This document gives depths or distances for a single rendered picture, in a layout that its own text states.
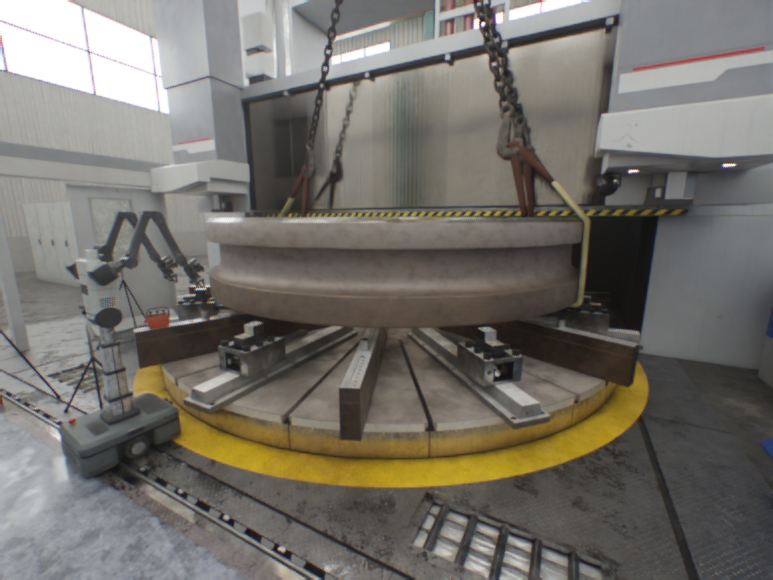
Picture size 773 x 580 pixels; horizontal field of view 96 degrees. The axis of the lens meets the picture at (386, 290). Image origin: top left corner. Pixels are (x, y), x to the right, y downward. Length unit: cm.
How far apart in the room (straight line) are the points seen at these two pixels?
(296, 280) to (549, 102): 407
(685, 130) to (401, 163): 378
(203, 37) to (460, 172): 436
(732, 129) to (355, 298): 304
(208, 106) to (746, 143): 641
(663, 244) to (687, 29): 240
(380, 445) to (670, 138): 321
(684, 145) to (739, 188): 121
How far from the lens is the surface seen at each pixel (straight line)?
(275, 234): 323
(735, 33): 433
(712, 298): 579
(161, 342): 422
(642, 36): 427
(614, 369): 378
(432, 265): 304
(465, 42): 602
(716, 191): 469
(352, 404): 239
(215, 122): 668
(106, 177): 692
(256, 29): 849
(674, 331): 581
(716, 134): 370
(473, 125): 578
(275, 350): 335
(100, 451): 331
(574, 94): 566
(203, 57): 696
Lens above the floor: 174
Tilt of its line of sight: 11 degrees down
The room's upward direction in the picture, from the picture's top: straight up
